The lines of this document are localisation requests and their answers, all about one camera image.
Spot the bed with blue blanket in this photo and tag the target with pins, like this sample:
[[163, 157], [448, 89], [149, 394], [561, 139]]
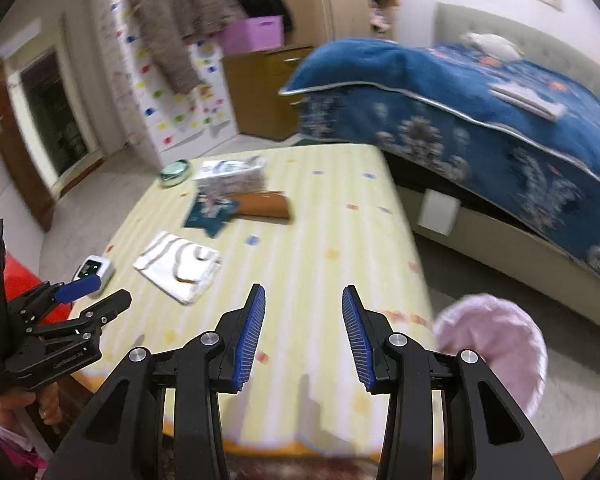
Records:
[[380, 75]]

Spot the red plastic stool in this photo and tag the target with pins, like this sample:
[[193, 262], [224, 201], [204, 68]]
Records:
[[20, 280]]

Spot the person's left forearm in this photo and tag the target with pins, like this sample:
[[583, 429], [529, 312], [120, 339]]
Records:
[[10, 455]]

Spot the grey upholstered bed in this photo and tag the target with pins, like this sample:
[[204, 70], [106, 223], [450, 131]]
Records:
[[480, 240]]

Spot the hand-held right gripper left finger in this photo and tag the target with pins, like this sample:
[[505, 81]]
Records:
[[252, 335]]

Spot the white device with green light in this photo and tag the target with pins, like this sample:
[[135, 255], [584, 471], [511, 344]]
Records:
[[97, 270]]

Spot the brown wooden door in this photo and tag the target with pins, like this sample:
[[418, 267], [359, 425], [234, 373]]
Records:
[[10, 150]]

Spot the wooden wardrobe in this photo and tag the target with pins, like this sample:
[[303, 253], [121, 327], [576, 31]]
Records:
[[345, 0]]

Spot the brown wallet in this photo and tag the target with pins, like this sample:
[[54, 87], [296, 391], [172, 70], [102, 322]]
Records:
[[260, 205]]

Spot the wooden nightstand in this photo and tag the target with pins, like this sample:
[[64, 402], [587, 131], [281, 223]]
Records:
[[260, 95]]

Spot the person's left hand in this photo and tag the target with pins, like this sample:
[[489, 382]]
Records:
[[47, 405]]

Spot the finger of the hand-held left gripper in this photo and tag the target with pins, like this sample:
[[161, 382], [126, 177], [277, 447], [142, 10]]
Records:
[[80, 290], [110, 305]]

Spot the cardboard box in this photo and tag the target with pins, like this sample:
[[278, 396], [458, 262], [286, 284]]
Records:
[[577, 460]]

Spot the white tissue packet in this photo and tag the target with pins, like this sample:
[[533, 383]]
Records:
[[230, 177]]

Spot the folded white towel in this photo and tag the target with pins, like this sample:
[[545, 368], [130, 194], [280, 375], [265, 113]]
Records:
[[527, 100]]

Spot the white polka dot cabinet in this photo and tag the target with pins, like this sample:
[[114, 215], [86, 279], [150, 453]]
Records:
[[180, 120]]

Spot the green round tin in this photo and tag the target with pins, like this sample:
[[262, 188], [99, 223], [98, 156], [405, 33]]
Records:
[[175, 172]]

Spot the white paper tag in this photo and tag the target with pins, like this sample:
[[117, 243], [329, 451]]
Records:
[[437, 212]]

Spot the purple plastic basket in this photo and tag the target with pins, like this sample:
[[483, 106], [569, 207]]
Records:
[[252, 35]]

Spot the dark teal packet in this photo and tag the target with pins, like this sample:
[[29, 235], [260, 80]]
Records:
[[210, 215]]

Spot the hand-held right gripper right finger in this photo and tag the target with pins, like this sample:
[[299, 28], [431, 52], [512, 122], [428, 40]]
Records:
[[357, 340]]

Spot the brown quilted jacket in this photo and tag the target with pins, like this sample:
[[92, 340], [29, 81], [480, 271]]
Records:
[[180, 10]]

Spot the white printed plastic bag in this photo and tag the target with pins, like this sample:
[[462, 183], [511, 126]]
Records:
[[175, 270]]

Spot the white plush toy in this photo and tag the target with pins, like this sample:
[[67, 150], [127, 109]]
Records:
[[490, 46]]

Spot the yellow striped tablecloth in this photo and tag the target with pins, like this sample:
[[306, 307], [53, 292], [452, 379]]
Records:
[[320, 240]]

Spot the bin with pink bag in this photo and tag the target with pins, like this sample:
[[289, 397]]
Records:
[[495, 330]]

